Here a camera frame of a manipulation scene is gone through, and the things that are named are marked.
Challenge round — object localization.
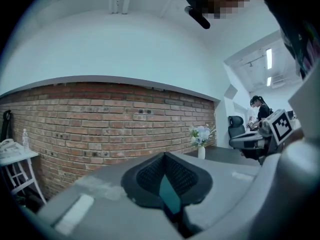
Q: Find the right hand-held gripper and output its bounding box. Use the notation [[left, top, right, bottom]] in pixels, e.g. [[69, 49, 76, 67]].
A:
[[229, 108, 294, 165]]

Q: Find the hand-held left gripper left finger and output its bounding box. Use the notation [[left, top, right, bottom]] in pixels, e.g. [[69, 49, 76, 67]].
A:
[[121, 152, 166, 209]]

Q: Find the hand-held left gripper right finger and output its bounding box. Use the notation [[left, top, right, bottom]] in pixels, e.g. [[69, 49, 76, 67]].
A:
[[164, 151, 214, 208]]

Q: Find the person's right forearm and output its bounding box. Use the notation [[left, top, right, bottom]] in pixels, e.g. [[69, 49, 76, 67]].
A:
[[284, 128, 307, 150]]

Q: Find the black office chair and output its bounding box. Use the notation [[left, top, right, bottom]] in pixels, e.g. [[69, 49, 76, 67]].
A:
[[227, 115, 248, 149]]

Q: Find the pale blue flower bouquet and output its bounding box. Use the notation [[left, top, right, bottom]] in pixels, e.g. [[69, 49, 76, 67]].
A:
[[188, 124, 217, 149]]

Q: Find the long ceiling light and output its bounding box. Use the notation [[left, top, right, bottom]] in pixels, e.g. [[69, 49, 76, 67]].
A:
[[265, 48, 273, 71]]

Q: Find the clear plastic water bottle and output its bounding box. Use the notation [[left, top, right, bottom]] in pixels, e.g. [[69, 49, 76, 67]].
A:
[[22, 128, 31, 153]]

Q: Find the white side table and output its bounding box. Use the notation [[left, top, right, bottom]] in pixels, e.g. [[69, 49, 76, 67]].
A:
[[0, 149, 48, 205]]

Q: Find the white desk telephone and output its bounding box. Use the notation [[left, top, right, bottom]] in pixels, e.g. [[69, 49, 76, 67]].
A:
[[0, 138, 25, 158]]

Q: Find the person's dark patterned shirt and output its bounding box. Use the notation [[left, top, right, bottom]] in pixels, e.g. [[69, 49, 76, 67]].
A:
[[259, 0, 320, 81]]

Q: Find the black hanging strap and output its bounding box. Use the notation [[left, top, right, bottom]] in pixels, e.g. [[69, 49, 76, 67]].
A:
[[0, 109, 13, 143]]

